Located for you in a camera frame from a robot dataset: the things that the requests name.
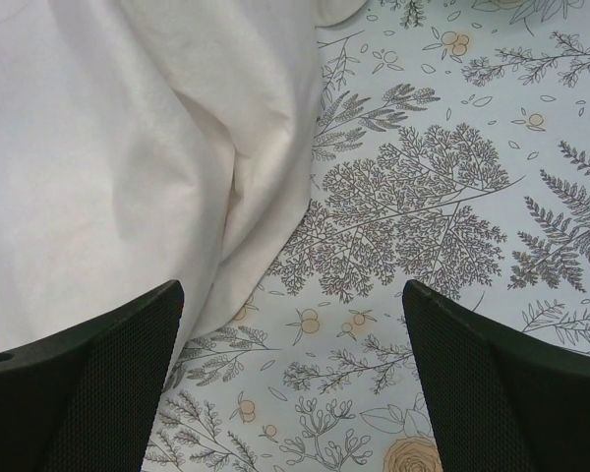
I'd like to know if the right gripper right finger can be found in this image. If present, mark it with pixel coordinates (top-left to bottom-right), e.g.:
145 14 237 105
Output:
402 280 590 471

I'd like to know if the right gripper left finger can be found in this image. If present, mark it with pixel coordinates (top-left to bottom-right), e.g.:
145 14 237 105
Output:
0 280 184 472

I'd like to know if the white t shirt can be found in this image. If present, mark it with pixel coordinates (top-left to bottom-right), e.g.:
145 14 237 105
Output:
0 1 361 352

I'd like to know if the floral table mat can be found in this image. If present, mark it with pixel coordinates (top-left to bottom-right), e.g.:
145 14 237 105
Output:
143 1 590 471

